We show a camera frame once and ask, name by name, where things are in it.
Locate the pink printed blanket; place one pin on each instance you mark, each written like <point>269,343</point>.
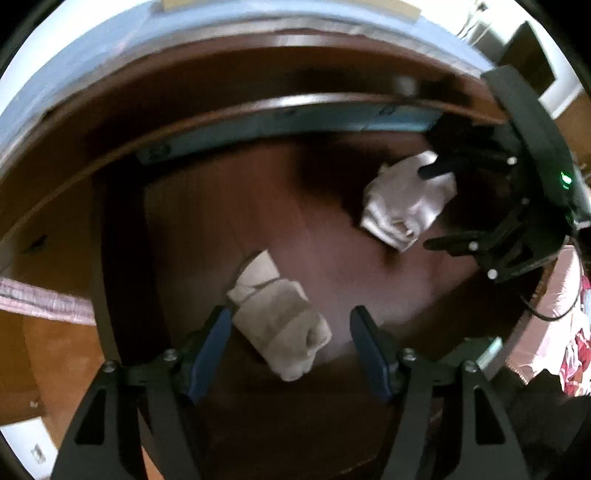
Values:
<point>563,286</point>

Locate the pink quilted cloth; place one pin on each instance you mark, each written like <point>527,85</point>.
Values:
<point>46,300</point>

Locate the white wall outlet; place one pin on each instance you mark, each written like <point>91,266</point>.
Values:
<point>38,454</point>

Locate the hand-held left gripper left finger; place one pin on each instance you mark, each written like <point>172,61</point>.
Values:
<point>210,355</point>

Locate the dark wooden dresser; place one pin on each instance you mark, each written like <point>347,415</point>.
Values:
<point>231,69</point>

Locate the dark brown door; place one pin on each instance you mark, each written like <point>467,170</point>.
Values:
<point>526,55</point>

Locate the beige box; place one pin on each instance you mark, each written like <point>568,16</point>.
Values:
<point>175,4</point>

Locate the teal label card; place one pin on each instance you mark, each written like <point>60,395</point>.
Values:
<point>491,351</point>

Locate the wooden drawer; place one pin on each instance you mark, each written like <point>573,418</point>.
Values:
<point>231,207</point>

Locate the white cloth underwear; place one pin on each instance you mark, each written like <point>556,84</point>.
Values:
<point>401,207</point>

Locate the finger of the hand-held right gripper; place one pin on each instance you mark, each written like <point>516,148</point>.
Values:
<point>461,164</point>
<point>471,244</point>

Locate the blue checked tablecloth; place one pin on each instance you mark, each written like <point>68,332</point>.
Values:
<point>92,41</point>

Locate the grey sock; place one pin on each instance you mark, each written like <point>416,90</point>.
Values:
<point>286,332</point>

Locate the blue drawer liner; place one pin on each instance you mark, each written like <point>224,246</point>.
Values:
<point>207,136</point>

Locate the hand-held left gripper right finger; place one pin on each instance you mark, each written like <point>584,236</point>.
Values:
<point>369,355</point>

